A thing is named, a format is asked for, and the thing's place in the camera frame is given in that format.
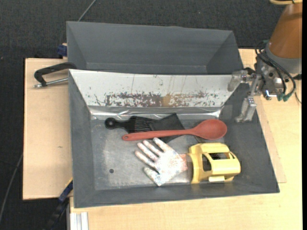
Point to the black square pad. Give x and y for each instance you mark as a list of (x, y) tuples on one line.
[(169, 125)]

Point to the white speckled glove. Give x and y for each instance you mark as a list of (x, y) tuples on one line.
[(165, 163)]

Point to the grey metal bin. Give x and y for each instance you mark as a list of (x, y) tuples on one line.
[(134, 176)]

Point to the black pick comb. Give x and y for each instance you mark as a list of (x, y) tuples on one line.
[(124, 124)]

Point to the pale wood flat board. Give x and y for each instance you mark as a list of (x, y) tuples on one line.
[(45, 128)]

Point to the yellow toy truck cab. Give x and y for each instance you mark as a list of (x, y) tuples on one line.
[(217, 172)]

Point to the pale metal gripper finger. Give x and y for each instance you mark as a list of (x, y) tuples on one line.
[(236, 78), (249, 109)]

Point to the red-brown plastic spoon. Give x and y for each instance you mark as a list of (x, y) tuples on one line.
[(212, 129)]

